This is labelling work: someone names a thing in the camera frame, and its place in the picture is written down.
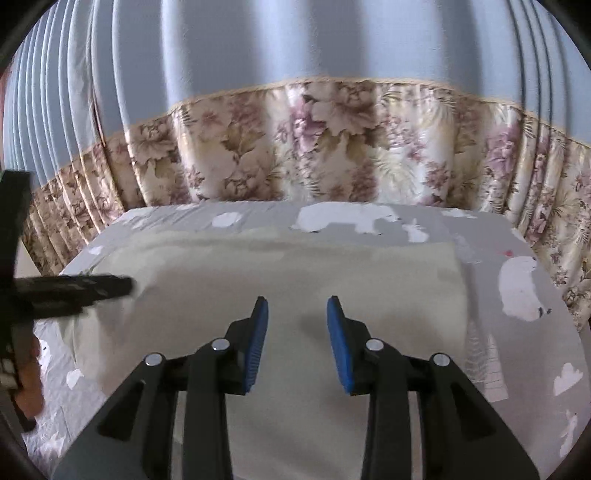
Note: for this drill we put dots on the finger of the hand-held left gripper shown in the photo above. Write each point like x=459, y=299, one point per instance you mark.
x=78, y=290

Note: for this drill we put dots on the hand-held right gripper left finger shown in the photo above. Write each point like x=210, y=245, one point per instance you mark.
x=256, y=350

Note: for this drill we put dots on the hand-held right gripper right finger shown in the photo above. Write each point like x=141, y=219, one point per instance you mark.
x=339, y=350

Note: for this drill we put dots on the beige zip jacket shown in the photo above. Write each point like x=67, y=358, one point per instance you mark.
x=277, y=272

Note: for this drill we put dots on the person's left hand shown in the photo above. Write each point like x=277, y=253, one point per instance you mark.
x=31, y=383

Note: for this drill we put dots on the grey animal print bed sheet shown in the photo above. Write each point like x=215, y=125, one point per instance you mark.
x=508, y=332

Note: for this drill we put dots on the blue curtain with floral border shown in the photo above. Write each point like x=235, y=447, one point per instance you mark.
x=277, y=69

